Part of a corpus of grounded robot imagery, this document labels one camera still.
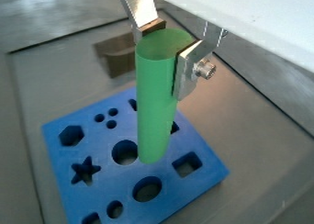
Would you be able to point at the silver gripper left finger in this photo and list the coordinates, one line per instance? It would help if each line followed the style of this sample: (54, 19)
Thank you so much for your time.
(143, 17)

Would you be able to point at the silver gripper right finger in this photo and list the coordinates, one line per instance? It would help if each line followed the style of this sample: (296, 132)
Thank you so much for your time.
(193, 63)

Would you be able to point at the green oval rod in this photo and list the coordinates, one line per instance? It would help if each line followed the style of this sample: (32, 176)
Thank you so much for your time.
(155, 56)

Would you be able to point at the blue foam shape board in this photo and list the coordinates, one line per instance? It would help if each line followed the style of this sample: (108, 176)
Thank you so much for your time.
(107, 187)

